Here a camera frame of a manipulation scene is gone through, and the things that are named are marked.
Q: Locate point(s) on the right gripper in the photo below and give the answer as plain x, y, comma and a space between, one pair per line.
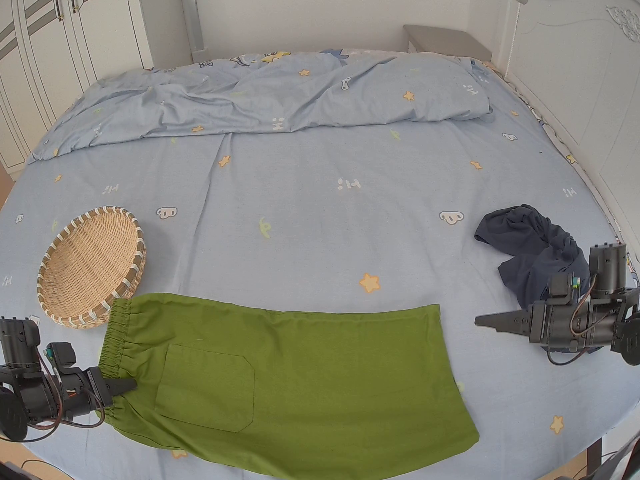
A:
560, 328

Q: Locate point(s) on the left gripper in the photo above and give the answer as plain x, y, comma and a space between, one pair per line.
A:
85, 393

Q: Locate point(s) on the green shorts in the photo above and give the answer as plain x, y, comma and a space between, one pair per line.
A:
325, 378

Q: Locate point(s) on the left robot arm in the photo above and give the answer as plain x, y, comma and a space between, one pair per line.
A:
20, 348

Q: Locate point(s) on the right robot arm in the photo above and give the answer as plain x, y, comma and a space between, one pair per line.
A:
607, 268

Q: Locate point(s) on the dark blue garment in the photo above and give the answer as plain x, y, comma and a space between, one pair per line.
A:
530, 263

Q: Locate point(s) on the round woven basket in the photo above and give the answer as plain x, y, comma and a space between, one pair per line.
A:
85, 268

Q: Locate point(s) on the bed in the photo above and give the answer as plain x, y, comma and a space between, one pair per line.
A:
325, 193

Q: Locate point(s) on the grey bedside table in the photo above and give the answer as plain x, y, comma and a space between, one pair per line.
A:
440, 40

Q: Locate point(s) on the pale blue quilt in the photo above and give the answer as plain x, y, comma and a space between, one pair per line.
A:
300, 98

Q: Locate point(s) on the white wardrobe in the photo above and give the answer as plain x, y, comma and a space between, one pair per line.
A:
50, 43

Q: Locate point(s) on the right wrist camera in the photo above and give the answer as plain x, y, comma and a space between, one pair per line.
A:
562, 290

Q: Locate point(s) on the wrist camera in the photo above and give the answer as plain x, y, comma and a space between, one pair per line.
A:
61, 358
562, 290

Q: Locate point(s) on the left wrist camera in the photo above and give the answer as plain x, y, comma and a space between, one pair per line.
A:
61, 358

